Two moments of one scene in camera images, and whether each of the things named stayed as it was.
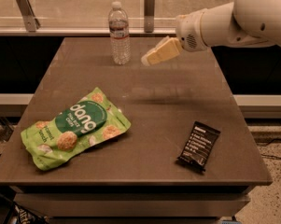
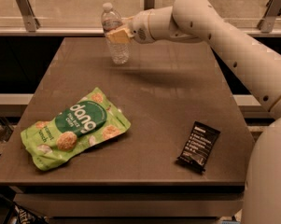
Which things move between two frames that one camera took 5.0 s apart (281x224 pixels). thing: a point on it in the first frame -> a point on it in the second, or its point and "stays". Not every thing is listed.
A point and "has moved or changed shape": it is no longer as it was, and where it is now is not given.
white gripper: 189,30 -> 140,26
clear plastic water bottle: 119,26 has moved or changed shape
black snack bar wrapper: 199,147 stays
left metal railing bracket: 32,21 stays
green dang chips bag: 91,119 stays
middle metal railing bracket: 149,10 stays
